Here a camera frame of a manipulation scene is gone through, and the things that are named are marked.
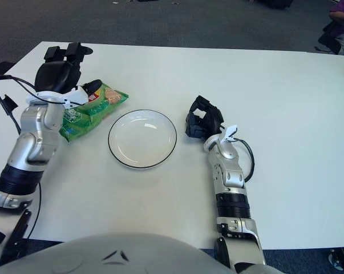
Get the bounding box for white left wrist cable clip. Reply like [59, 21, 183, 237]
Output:
[63, 86, 90, 111]

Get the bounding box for black box on floor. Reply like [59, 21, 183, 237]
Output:
[258, 0, 294, 9]

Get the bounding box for grey robot torso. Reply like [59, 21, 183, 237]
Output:
[0, 232, 289, 274]

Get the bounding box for white plate black rim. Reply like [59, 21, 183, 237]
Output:
[108, 110, 177, 169]

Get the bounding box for white right wrist cable clip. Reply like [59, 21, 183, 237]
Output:
[220, 124, 238, 142]

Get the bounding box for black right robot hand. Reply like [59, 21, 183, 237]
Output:
[185, 95, 225, 138]

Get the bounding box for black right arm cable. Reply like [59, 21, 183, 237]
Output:
[234, 138, 255, 182]

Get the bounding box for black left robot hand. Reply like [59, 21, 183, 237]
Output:
[34, 42, 103, 95]

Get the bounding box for chair caster wheel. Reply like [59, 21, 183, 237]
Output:
[328, 248, 344, 272]

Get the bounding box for white wrist cable clip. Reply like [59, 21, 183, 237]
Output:
[63, 86, 90, 111]
[220, 124, 238, 142]

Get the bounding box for black bag beside person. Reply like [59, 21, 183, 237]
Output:
[317, 21, 342, 54]

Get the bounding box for black backpack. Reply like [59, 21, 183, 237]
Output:
[0, 61, 15, 86]

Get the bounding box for green chips snack bag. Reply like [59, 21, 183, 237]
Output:
[59, 81, 129, 143]

